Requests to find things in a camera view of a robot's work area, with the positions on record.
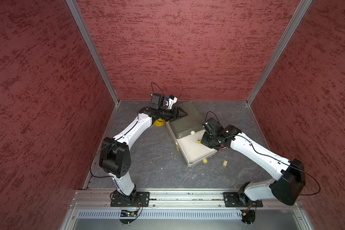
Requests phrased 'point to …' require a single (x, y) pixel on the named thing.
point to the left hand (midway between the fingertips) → (183, 118)
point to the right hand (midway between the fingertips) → (203, 145)
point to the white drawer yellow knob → (193, 152)
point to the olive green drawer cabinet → (193, 121)
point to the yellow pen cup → (159, 122)
